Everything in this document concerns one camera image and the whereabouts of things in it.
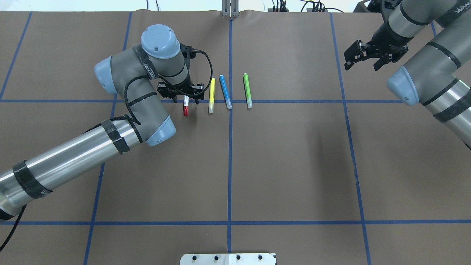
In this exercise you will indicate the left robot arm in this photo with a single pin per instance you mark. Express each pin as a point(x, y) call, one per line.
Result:
point(158, 67)

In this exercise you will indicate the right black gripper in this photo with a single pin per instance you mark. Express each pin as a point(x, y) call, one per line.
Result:
point(383, 41)

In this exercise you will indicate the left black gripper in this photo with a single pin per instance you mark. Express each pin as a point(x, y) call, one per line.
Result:
point(183, 88)

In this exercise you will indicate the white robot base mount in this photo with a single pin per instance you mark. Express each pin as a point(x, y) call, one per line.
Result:
point(229, 259)

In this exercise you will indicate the green highlighter pen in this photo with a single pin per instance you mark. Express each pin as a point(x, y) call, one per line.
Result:
point(247, 91)

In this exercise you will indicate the red marker pen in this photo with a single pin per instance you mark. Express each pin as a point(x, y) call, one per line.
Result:
point(186, 106)

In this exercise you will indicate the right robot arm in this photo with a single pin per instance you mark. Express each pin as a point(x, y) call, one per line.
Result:
point(428, 77)

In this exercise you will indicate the yellow highlighter pen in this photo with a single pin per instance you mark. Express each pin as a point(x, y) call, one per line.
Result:
point(211, 96)

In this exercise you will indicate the blue marker pen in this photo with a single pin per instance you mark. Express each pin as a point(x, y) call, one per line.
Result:
point(225, 91)

